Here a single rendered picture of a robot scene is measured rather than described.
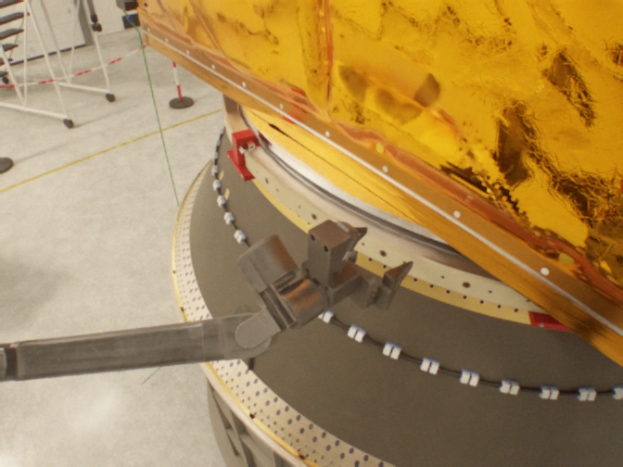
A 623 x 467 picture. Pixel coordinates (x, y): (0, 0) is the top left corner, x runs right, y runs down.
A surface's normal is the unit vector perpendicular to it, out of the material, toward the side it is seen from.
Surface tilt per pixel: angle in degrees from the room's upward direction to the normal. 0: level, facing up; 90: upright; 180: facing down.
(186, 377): 0
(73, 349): 31
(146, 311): 0
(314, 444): 43
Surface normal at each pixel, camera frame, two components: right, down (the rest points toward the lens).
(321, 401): -0.49, 0.15
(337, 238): 0.03, -0.73
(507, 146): -0.83, 0.39
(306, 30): -0.45, 0.54
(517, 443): -0.14, 0.25
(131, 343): -0.04, -0.26
